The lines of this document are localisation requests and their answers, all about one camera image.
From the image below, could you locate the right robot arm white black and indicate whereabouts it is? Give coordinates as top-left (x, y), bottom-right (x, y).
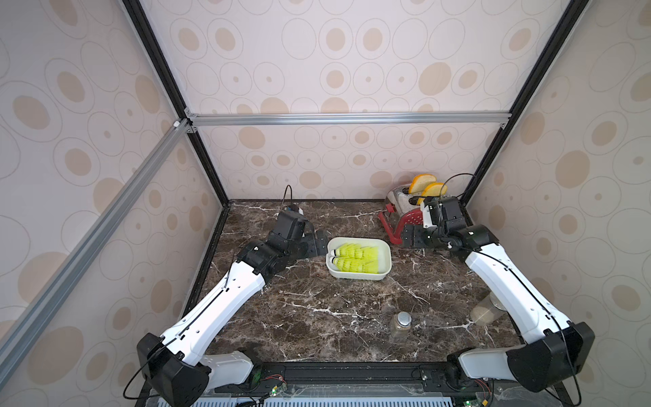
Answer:
top-left (387, 196), bottom-right (595, 393)

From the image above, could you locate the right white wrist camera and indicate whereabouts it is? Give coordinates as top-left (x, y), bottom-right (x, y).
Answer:
top-left (420, 202), bottom-right (436, 229)

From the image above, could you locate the red toaster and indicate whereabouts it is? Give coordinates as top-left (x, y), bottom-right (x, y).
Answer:
top-left (378, 185), bottom-right (423, 246)

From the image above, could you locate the yellow shuttlecock two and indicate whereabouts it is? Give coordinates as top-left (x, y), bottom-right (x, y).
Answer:
top-left (333, 243), bottom-right (379, 261)

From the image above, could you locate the yellow shuttlecock seven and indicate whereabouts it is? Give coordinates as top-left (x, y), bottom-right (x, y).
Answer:
top-left (332, 257), bottom-right (379, 274)

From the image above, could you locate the yellow bread slice front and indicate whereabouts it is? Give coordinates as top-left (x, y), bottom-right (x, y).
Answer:
top-left (417, 182), bottom-right (448, 205)

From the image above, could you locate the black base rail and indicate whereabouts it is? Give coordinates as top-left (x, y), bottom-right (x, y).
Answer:
top-left (134, 360), bottom-right (576, 407)

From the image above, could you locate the yellow bread slice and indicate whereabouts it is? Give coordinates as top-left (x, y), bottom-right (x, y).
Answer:
top-left (417, 182), bottom-right (448, 205)
top-left (408, 174), bottom-right (437, 195)

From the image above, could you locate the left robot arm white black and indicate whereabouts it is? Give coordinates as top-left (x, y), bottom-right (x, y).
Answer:
top-left (137, 205), bottom-right (331, 406)

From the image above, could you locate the white plastic storage box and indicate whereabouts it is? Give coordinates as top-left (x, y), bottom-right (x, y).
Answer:
top-left (325, 237), bottom-right (393, 281)

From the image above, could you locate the yellow bread slice rear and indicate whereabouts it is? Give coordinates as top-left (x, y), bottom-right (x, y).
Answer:
top-left (408, 174), bottom-right (437, 195)

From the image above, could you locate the glass spice jar silver lid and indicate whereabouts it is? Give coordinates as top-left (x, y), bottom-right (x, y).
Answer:
top-left (389, 311), bottom-right (412, 343)

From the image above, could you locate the aluminium frame bar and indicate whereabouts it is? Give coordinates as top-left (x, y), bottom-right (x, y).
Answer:
top-left (1, 119), bottom-right (190, 387)
top-left (189, 111), bottom-right (511, 127)

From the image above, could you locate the aluminium frame bar rear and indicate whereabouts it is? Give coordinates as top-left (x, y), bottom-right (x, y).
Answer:
top-left (189, 111), bottom-right (511, 127)

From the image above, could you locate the aluminium frame bar left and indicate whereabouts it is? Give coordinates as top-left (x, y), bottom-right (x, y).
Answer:
top-left (1, 119), bottom-right (190, 387)

